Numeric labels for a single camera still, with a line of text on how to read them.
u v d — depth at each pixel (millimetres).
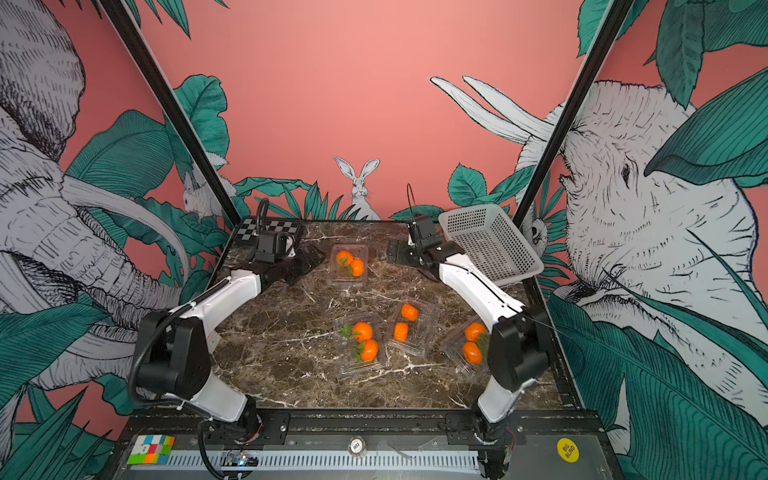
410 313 909
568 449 716
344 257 1014
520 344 468
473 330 862
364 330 859
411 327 907
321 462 701
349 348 854
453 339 838
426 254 645
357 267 1010
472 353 830
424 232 661
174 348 902
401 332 877
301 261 813
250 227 1145
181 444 719
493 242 1145
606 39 733
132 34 723
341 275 1045
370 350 820
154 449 665
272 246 702
